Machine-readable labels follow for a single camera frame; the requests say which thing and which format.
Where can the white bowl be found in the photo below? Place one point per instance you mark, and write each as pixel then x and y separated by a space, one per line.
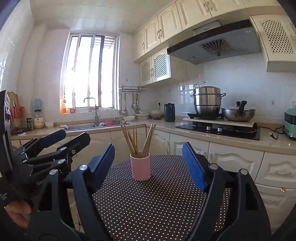
pixel 129 118

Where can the white bowls on counter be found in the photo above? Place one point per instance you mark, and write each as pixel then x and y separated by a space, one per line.
pixel 141 115

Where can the green multi cooker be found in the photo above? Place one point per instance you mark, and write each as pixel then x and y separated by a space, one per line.
pixel 290 127

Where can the small dark spice jar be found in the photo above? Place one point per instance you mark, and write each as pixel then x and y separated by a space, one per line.
pixel 29 125

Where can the glass jar with white label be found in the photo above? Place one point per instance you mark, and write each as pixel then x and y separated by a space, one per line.
pixel 38 121

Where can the dark blue kettle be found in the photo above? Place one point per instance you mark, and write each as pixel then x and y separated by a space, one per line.
pixel 169 113

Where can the orange bottle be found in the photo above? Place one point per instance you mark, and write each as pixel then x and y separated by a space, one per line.
pixel 63 107

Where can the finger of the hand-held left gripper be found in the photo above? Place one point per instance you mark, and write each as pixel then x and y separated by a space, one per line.
pixel 78 142
pixel 53 136

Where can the kitchen window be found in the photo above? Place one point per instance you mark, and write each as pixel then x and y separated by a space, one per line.
pixel 87 69

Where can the stacked white bowls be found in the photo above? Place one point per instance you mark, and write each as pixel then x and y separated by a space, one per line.
pixel 156 114

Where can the cream lower kitchen cabinets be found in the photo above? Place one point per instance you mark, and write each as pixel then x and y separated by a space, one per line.
pixel 231 160

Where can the grey range hood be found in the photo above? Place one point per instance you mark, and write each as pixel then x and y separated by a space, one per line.
pixel 196 49

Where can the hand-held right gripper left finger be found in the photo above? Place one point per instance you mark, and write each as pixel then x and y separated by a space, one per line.
pixel 105 162

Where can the beige stone countertop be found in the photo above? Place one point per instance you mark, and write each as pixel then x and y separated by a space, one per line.
pixel 272 144

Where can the cream lattice door cabinet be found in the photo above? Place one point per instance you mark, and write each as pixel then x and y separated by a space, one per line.
pixel 275 39
pixel 159 67

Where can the stainless steel steamer pot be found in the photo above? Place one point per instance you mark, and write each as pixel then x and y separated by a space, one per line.
pixel 207 102

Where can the steel sink faucet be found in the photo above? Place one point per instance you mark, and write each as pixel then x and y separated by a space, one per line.
pixel 96 115

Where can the bunch of wooden chopsticks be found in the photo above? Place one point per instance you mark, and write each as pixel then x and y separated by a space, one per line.
pixel 134 146

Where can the metal wall utensil rail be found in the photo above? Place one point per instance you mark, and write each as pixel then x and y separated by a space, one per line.
pixel 131 89

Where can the black glass gas stove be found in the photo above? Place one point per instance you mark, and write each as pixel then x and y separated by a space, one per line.
pixel 231 133

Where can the pink dish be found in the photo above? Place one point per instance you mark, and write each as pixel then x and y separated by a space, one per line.
pixel 111 123

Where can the cream upper wall cabinets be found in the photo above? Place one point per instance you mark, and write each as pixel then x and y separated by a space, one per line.
pixel 185 16

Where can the pink cup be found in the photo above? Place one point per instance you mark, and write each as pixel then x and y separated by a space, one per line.
pixel 140 168

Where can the steel wok with lid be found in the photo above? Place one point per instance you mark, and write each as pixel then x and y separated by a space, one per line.
pixel 238 115

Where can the beige stone slab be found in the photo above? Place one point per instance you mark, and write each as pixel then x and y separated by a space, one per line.
pixel 231 123

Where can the small white cup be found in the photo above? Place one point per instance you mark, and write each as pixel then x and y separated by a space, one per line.
pixel 49 124

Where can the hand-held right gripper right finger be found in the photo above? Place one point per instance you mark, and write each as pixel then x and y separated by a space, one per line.
pixel 193 166

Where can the small hanging steel utensil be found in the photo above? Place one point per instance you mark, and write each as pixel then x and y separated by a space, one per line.
pixel 133 106
pixel 137 110

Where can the person's left hand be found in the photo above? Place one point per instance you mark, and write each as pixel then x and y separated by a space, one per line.
pixel 17 213

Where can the wooden cutting board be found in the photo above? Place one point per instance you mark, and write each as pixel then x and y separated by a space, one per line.
pixel 11 99

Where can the steel ladle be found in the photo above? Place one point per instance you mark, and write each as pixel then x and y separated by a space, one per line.
pixel 121 112

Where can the steel spatula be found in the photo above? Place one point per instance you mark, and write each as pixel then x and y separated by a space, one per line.
pixel 125 109

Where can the crumpled cloth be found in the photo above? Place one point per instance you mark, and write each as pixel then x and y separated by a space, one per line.
pixel 64 127

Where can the steel kitchen sink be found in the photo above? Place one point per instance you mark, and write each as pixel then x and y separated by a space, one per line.
pixel 81 127

